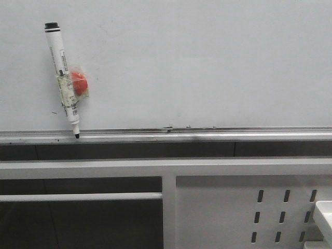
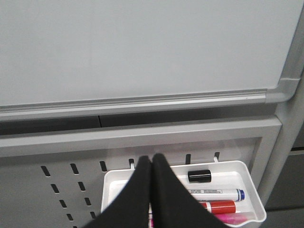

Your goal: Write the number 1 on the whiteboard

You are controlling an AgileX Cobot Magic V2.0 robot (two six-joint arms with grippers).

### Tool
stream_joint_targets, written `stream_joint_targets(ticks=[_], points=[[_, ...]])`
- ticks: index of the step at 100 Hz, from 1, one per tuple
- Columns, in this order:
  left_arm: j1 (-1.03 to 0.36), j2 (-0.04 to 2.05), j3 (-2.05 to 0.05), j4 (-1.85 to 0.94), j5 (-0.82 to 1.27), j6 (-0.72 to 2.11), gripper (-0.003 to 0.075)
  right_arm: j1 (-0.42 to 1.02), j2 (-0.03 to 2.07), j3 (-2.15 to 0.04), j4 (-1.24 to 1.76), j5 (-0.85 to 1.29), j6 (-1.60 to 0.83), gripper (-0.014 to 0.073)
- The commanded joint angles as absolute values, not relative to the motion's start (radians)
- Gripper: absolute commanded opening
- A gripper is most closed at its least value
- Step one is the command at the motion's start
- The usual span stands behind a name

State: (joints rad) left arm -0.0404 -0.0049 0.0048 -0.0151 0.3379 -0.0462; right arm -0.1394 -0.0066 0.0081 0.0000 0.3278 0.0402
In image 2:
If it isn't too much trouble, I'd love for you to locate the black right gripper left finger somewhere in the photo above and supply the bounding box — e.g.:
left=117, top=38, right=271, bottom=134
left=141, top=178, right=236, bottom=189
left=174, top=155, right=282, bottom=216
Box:
left=84, top=156, right=151, bottom=228

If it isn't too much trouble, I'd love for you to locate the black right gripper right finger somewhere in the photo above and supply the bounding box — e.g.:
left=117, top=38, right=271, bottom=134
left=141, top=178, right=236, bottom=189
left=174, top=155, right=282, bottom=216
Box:
left=151, top=153, right=227, bottom=228

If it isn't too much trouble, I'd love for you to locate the white marker with blue cap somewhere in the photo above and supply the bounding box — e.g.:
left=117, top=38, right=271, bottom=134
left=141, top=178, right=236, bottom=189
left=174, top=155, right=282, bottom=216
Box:
left=189, top=189, right=245, bottom=202

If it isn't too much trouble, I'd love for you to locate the black marker cap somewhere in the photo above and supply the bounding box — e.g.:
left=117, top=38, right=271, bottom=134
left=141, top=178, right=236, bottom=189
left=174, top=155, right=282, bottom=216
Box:
left=188, top=170, right=212, bottom=183

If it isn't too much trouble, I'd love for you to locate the red marker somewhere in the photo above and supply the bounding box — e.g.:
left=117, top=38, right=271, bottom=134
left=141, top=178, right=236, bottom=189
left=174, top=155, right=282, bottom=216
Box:
left=199, top=200, right=236, bottom=214

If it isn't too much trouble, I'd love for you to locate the pink highlighter marker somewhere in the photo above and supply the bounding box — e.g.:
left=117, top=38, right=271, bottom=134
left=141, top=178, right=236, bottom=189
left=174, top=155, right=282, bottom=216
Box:
left=148, top=212, right=258, bottom=228

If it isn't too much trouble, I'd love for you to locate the grey perforated stand panel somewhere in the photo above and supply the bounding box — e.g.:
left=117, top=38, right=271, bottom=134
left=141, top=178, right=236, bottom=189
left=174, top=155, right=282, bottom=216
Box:
left=0, top=115, right=281, bottom=228

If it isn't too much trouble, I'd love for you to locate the white whiteboard with aluminium frame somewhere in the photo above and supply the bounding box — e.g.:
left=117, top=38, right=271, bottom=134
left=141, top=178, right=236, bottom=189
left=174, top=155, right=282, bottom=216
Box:
left=0, top=0, right=304, bottom=121

